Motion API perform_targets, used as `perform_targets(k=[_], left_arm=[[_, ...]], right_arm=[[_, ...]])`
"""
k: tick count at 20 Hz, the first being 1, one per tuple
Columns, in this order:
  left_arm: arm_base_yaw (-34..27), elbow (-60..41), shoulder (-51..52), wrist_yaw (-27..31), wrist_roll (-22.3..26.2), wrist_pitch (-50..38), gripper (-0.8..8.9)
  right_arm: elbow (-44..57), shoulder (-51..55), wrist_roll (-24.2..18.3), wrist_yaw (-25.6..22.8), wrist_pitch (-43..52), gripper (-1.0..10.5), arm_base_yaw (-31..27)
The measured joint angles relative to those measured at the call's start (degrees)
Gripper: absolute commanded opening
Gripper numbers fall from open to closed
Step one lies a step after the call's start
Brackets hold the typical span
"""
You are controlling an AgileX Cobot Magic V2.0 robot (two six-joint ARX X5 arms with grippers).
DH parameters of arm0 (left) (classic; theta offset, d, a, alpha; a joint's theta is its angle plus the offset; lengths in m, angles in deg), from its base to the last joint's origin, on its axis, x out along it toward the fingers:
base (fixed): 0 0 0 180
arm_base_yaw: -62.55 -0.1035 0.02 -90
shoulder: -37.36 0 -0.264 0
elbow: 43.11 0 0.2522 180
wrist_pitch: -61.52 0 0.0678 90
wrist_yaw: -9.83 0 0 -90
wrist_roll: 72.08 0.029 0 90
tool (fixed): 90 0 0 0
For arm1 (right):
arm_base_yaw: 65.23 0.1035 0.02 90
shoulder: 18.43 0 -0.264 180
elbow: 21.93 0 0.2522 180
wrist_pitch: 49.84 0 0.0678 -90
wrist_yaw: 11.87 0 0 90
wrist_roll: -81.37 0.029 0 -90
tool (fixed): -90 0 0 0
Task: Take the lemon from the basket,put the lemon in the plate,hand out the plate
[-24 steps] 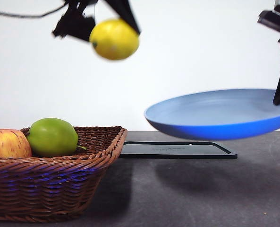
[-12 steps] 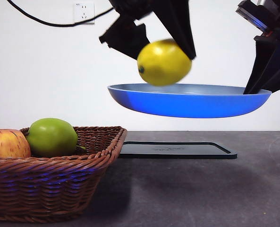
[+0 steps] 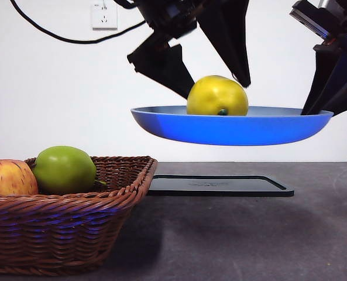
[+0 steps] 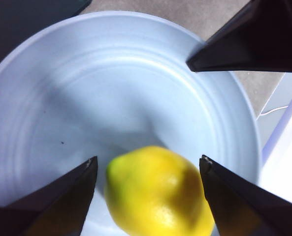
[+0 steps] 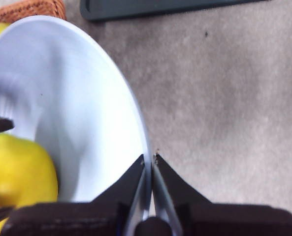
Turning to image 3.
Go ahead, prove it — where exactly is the yellow lemon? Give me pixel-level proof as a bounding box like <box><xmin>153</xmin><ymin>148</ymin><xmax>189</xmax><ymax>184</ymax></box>
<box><xmin>186</xmin><ymin>75</ymin><xmax>249</xmax><ymax>116</ymax></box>

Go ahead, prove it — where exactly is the blue round plate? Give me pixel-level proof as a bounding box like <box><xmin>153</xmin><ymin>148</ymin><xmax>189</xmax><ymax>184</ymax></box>
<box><xmin>130</xmin><ymin>105</ymin><xmax>335</xmax><ymax>146</ymax></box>

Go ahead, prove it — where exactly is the brown woven wicker basket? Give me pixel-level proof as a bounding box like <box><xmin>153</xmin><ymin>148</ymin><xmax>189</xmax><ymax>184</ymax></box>
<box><xmin>0</xmin><ymin>155</ymin><xmax>159</xmax><ymax>269</ymax></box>

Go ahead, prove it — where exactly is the black flat tray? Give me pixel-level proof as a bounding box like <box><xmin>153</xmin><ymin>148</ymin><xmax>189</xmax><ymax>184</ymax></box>
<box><xmin>146</xmin><ymin>174</ymin><xmax>296</xmax><ymax>197</ymax></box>

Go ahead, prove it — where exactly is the green apple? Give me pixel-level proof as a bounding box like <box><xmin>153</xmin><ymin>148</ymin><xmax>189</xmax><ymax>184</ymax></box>
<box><xmin>32</xmin><ymin>145</ymin><xmax>107</xmax><ymax>196</ymax></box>

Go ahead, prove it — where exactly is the red yellow apple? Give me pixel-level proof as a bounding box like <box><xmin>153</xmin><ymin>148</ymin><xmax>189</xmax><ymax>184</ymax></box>
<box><xmin>0</xmin><ymin>159</ymin><xmax>39</xmax><ymax>196</ymax></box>

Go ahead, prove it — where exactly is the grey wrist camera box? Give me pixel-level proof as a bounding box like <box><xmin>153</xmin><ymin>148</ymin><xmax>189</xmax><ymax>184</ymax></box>
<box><xmin>289</xmin><ymin>0</ymin><xmax>338</xmax><ymax>38</ymax></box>

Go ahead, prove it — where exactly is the white wall socket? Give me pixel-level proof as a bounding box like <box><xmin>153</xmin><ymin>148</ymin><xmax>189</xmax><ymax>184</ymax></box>
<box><xmin>91</xmin><ymin>2</ymin><xmax>118</xmax><ymax>30</ymax></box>

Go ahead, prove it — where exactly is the black cable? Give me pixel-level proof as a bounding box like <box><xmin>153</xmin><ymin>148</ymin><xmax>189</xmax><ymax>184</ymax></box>
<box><xmin>9</xmin><ymin>0</ymin><xmax>147</xmax><ymax>44</ymax></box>

